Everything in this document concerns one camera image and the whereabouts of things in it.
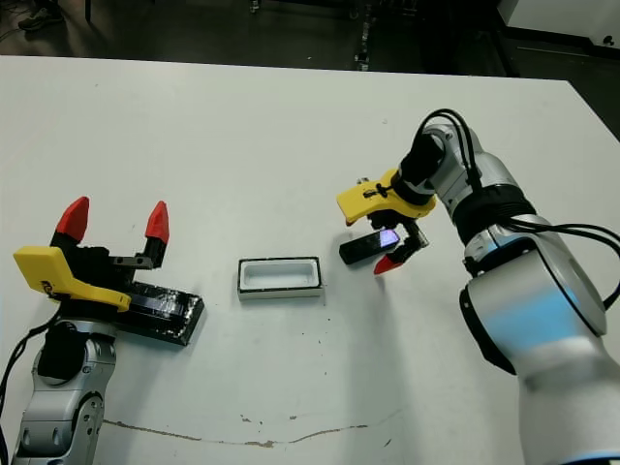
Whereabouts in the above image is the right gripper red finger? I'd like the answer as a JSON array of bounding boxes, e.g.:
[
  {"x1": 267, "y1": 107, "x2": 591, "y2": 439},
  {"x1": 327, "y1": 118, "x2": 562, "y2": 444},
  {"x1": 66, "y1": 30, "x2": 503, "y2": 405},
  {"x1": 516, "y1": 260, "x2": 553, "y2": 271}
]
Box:
[{"x1": 374, "y1": 234, "x2": 422, "y2": 277}]

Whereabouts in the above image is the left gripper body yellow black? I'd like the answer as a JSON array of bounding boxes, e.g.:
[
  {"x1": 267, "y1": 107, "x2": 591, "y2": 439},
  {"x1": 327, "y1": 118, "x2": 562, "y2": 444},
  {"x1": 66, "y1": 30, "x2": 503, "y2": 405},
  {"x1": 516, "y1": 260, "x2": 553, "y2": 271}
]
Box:
[{"x1": 13, "y1": 244, "x2": 151, "y2": 312}]

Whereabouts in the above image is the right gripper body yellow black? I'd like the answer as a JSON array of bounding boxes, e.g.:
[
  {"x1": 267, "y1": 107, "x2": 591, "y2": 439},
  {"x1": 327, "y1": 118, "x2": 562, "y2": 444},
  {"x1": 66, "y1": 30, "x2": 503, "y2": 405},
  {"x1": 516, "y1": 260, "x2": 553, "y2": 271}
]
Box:
[{"x1": 337, "y1": 169, "x2": 437, "y2": 249}]

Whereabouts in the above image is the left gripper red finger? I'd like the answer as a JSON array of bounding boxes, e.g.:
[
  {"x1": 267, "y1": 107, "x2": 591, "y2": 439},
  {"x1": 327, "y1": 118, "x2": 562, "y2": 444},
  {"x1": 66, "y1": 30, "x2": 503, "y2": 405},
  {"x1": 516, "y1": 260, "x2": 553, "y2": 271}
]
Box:
[
  {"x1": 141, "y1": 200, "x2": 171, "y2": 269},
  {"x1": 50, "y1": 196, "x2": 91, "y2": 249}
]

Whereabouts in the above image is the small black camera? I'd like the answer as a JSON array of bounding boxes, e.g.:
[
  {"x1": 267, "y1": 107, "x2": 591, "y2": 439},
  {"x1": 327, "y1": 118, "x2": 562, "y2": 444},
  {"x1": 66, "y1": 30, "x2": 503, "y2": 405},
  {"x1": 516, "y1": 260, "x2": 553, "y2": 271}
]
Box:
[{"x1": 338, "y1": 230, "x2": 403, "y2": 265}]

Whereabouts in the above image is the black glossy box lid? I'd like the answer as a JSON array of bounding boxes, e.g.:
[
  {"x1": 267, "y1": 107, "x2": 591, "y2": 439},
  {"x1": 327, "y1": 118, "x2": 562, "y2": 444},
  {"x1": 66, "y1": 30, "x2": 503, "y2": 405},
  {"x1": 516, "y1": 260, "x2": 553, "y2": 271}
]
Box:
[{"x1": 115, "y1": 280, "x2": 207, "y2": 348}]

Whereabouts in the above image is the white cabinet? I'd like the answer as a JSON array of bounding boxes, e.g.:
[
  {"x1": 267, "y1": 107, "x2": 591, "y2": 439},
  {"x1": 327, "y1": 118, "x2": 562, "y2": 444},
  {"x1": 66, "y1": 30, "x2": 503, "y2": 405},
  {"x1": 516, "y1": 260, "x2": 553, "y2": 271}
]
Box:
[{"x1": 498, "y1": 0, "x2": 620, "y2": 47}]

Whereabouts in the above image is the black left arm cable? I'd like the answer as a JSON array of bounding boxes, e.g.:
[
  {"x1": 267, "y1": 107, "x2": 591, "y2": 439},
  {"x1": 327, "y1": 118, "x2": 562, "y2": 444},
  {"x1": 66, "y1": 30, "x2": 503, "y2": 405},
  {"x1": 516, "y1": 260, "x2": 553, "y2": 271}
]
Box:
[{"x1": 0, "y1": 324, "x2": 62, "y2": 465}]

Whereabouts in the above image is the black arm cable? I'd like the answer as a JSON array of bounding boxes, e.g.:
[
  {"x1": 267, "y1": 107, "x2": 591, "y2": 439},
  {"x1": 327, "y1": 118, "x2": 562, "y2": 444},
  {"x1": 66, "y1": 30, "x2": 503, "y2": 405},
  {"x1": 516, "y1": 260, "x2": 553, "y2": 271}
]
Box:
[
  {"x1": 416, "y1": 108, "x2": 620, "y2": 311},
  {"x1": 0, "y1": 324, "x2": 62, "y2": 465}
]

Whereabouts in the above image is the white camera box base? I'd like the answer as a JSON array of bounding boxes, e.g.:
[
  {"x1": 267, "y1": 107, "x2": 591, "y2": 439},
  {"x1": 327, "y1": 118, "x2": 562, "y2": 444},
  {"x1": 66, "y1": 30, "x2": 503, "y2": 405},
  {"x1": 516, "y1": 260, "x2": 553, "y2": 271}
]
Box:
[{"x1": 236, "y1": 256, "x2": 325, "y2": 304}]

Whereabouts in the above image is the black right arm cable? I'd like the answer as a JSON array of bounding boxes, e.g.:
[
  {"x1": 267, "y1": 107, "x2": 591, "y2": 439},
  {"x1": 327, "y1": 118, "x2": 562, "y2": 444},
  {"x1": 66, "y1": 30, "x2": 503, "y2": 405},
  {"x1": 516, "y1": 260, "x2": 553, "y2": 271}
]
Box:
[{"x1": 416, "y1": 108, "x2": 620, "y2": 311}]

